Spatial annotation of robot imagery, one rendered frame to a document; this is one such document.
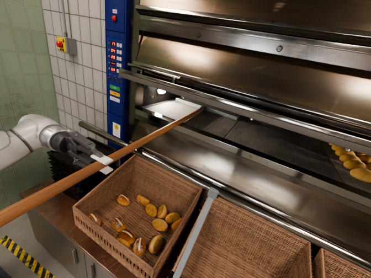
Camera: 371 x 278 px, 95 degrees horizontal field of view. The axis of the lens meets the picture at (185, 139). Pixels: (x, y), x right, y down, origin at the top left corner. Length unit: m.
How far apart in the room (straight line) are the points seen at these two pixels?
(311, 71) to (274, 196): 0.60
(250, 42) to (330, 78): 0.34
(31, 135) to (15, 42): 1.07
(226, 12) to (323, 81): 0.48
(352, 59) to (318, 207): 0.65
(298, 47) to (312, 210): 0.74
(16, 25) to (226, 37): 1.41
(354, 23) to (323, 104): 0.27
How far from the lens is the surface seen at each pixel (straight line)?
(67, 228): 1.26
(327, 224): 1.12
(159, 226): 1.15
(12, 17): 1.78
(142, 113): 1.16
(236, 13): 0.89
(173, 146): 1.10
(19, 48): 1.79
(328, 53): 0.87
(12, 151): 0.80
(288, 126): 0.73
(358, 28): 0.87
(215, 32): 0.91
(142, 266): 0.97
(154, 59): 1.05
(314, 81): 0.87
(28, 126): 0.82
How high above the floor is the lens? 1.57
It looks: 26 degrees down
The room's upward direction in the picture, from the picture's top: 12 degrees clockwise
